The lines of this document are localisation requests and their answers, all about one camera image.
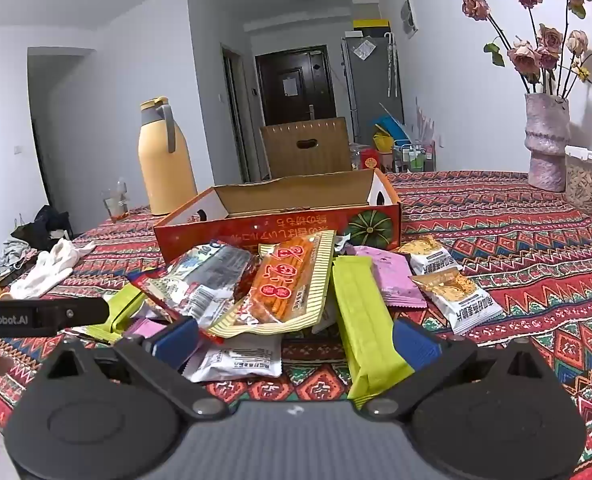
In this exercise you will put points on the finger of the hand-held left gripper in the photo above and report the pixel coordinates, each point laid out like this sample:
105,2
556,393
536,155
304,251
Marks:
75,312

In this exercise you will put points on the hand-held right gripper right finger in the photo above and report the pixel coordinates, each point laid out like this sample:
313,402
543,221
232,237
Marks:
416,345

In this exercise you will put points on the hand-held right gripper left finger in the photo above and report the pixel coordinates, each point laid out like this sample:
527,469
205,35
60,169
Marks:
175,341

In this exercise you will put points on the long lime green snack packet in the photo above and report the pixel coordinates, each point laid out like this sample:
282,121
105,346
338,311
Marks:
366,330

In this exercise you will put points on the white oat crisp packet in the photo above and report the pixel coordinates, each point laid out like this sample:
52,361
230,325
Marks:
463,300
433,257

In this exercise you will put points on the red silver snack packet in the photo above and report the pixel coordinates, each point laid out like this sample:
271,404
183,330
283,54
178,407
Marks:
200,280

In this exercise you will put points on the orange snack stick packet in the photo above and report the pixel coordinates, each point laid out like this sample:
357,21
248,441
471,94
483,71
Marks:
281,285

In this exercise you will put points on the orange pumpkin print cardboard box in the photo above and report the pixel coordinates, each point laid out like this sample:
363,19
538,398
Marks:
301,221

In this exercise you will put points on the small pink snack packet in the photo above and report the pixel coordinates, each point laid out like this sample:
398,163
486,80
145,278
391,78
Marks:
143,329

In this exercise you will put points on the small lime green snack packet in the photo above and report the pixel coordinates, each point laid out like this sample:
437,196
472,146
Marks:
120,307

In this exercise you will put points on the white cloth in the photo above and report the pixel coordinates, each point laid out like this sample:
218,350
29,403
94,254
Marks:
45,267

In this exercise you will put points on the white snack packet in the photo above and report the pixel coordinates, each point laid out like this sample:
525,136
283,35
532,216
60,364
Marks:
241,360

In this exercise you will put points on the pile of dark clothes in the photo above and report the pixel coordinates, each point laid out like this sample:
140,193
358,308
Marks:
45,225

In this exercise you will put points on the clear drinking glass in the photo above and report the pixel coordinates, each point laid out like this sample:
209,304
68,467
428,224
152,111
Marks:
114,207

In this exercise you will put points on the yellow thermos jug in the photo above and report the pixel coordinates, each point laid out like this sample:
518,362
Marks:
163,170

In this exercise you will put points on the red gift box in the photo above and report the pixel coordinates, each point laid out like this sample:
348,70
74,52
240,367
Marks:
371,161

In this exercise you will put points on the yellow bag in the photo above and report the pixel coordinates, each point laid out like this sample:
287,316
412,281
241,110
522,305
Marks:
382,142

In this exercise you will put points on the wooden chair back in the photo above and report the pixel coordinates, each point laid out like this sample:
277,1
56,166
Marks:
286,160

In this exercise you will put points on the blue plastic board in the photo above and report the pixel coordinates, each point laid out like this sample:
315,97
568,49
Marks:
391,127

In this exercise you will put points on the pink feather decoration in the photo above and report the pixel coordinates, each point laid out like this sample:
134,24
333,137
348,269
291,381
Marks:
426,122

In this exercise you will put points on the clear seed container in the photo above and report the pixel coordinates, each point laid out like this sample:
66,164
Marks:
586,185

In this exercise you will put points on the pink textured vase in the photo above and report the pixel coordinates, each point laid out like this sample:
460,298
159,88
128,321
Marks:
546,145

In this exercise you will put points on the grey refrigerator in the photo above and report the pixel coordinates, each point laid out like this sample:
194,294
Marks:
371,85

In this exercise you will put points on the dark entrance door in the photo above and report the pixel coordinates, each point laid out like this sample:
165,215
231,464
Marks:
276,95

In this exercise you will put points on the white folded umbrella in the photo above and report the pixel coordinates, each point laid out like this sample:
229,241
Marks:
390,65

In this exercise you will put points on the dried rose bouquet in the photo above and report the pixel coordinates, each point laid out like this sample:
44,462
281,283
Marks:
523,57

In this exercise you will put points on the yellow black box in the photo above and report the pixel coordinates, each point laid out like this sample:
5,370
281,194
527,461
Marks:
371,24

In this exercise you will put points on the white wall panel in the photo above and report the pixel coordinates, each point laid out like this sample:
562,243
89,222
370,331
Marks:
409,15

